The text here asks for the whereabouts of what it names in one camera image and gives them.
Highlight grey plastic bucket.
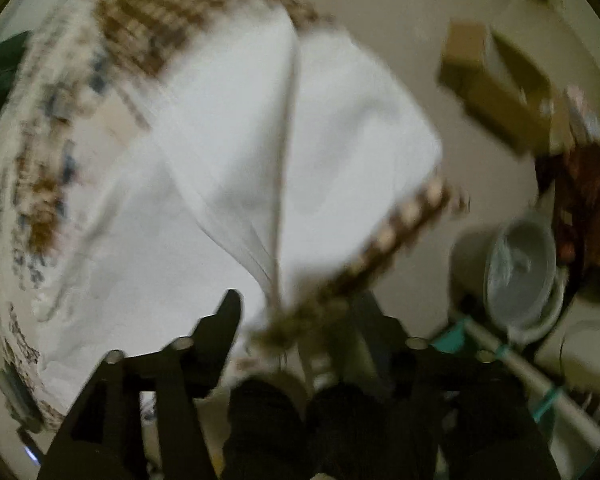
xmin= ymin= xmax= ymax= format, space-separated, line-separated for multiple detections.
xmin=450 ymin=211 xmax=568 ymax=347

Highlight white pants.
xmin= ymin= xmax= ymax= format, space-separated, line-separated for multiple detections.
xmin=33 ymin=1 xmax=442 ymax=408

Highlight floral brown checkered blanket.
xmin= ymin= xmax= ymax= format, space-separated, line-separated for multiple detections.
xmin=0 ymin=0 xmax=465 ymax=430

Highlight open cardboard box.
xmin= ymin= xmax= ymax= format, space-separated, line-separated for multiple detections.
xmin=438 ymin=20 xmax=574 ymax=156

